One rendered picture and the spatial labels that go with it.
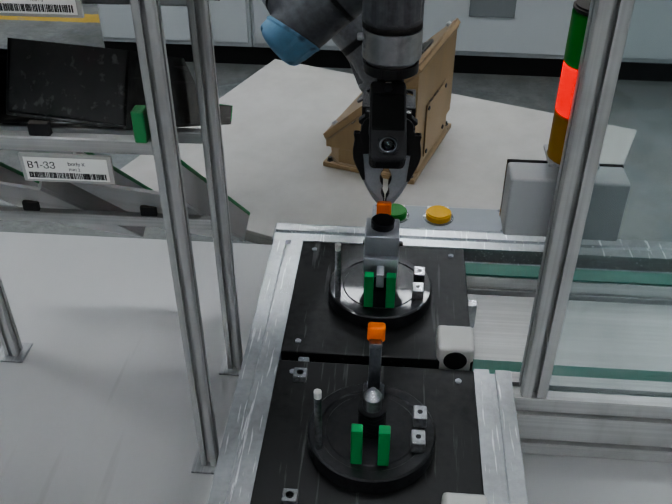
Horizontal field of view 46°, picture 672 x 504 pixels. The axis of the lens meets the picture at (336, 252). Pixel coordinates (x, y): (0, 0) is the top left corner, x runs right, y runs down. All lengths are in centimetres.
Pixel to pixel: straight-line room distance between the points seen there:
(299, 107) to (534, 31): 245
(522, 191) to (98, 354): 66
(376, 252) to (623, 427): 37
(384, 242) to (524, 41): 322
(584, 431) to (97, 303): 74
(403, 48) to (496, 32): 315
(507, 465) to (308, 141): 97
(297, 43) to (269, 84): 88
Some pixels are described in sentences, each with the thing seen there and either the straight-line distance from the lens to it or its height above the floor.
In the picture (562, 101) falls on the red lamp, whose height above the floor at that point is 133.
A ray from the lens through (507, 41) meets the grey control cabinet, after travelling 415.
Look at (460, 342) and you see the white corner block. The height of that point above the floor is 99.
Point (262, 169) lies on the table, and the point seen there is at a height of 86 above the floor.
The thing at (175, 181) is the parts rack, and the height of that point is 127.
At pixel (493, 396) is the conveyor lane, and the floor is 95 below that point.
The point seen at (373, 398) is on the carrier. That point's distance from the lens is 84.
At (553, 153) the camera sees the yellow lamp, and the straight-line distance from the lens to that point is 82.
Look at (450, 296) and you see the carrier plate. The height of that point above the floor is 97.
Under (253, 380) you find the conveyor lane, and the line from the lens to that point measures 99.
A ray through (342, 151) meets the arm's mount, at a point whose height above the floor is 90.
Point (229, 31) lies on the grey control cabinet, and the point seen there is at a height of 19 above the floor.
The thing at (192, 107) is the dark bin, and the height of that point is 126.
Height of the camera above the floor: 165
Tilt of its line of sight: 36 degrees down
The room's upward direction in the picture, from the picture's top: straight up
